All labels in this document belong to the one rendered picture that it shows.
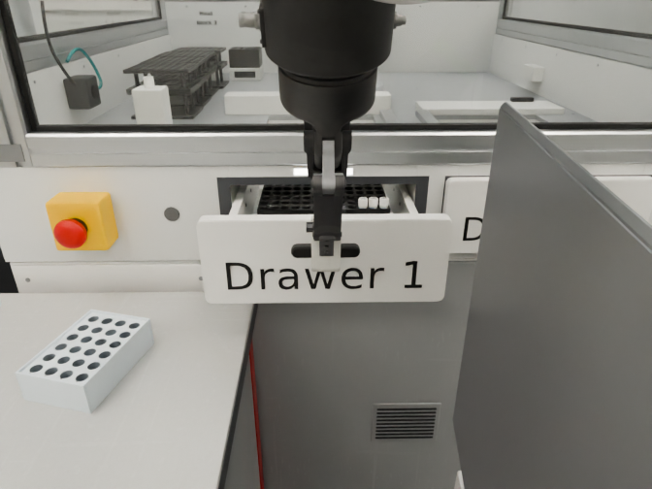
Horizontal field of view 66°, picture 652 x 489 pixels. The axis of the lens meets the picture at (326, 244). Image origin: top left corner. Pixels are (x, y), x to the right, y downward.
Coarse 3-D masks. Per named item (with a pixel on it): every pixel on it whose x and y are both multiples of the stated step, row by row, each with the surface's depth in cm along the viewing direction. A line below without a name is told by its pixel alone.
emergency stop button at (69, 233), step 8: (56, 224) 65; (64, 224) 64; (72, 224) 65; (80, 224) 65; (56, 232) 65; (64, 232) 65; (72, 232) 65; (80, 232) 65; (56, 240) 66; (64, 240) 65; (72, 240) 65; (80, 240) 65
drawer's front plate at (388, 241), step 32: (224, 224) 57; (256, 224) 57; (288, 224) 57; (352, 224) 57; (384, 224) 57; (416, 224) 57; (448, 224) 57; (224, 256) 58; (256, 256) 59; (288, 256) 59; (384, 256) 59; (416, 256) 59; (448, 256) 59; (224, 288) 60; (256, 288) 60; (320, 288) 61; (384, 288) 61; (416, 288) 61
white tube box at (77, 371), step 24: (96, 312) 64; (72, 336) 60; (96, 336) 59; (120, 336) 60; (144, 336) 61; (48, 360) 57; (72, 360) 55; (96, 360) 55; (120, 360) 57; (24, 384) 54; (48, 384) 53; (72, 384) 52; (96, 384) 53; (72, 408) 53
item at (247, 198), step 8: (384, 184) 92; (392, 184) 82; (400, 184) 77; (240, 192) 74; (248, 192) 78; (256, 192) 88; (384, 192) 91; (392, 192) 82; (400, 192) 75; (240, 200) 71; (248, 200) 78; (256, 200) 87; (392, 200) 83; (400, 200) 75; (408, 200) 71; (232, 208) 69; (240, 208) 69; (248, 208) 78; (256, 208) 84; (392, 208) 83; (400, 208) 75; (408, 208) 69
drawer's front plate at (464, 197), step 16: (448, 192) 69; (464, 192) 69; (480, 192) 69; (624, 192) 70; (640, 192) 70; (448, 208) 70; (464, 208) 70; (480, 208) 70; (640, 208) 71; (464, 224) 71; (480, 224) 71
